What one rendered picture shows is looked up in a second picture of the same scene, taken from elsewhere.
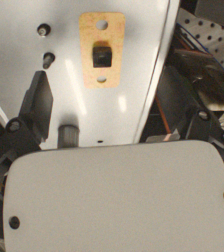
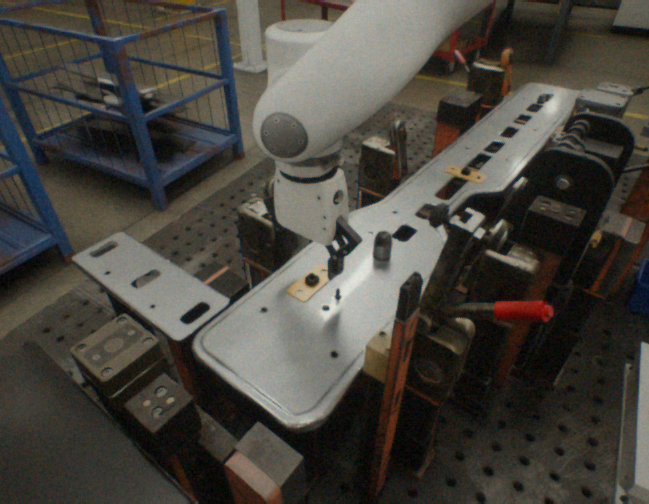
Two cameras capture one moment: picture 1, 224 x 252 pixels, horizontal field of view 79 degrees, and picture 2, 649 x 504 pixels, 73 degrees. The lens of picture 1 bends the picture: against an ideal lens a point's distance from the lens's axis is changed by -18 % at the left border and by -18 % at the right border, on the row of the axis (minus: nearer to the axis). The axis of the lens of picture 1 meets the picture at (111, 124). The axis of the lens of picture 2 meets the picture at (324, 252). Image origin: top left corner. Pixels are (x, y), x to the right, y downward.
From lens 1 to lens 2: 55 cm
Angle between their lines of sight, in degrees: 25
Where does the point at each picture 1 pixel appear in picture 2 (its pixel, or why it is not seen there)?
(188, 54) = (265, 267)
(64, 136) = (379, 250)
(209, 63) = (252, 252)
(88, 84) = not seen: hidden behind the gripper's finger
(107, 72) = (317, 272)
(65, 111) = (365, 267)
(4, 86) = (382, 304)
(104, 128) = not seen: hidden behind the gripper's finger
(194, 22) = not seen: hidden behind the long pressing
